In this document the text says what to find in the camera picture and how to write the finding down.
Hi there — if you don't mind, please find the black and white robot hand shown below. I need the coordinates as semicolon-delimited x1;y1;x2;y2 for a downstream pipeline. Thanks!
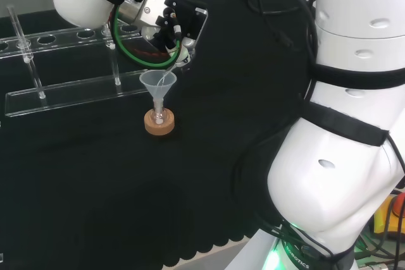
140;0;209;69

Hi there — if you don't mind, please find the translucent plastic funnel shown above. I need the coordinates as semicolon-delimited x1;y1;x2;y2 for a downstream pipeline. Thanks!
139;70;177;110

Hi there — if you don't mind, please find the small round-bottom glass flask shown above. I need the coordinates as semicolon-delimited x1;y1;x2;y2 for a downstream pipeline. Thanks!
151;99;168;126

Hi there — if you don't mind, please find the clear acrylic funnel stand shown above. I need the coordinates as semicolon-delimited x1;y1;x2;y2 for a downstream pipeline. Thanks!
0;4;168;118

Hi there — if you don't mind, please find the black bench cloth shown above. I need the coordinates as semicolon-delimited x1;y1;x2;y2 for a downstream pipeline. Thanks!
0;0;319;270

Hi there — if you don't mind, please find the cork ring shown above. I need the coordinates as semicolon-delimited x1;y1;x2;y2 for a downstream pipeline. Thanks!
144;108;176;138

